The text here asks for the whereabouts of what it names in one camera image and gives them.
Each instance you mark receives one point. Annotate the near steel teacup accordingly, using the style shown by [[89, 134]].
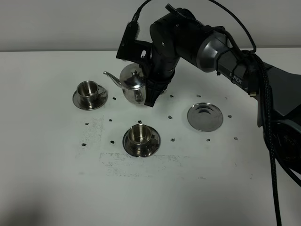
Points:
[[141, 137]]

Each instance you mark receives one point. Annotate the teapot steel saucer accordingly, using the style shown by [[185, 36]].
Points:
[[205, 117]]

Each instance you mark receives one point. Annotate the steel teacup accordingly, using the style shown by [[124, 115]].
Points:
[[141, 137], [87, 90]]

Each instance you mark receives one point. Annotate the stainless steel teapot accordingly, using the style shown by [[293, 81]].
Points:
[[132, 83]]

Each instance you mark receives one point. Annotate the far steel saucer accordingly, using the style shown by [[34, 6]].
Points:
[[79, 102]]

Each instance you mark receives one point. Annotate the far steel teacup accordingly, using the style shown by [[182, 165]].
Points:
[[87, 90]]

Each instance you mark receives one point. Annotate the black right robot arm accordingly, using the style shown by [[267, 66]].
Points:
[[278, 93]]

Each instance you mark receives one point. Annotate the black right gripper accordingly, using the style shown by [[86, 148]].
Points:
[[161, 58]]

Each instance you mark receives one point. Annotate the near steel saucer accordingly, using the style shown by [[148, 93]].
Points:
[[140, 154]]

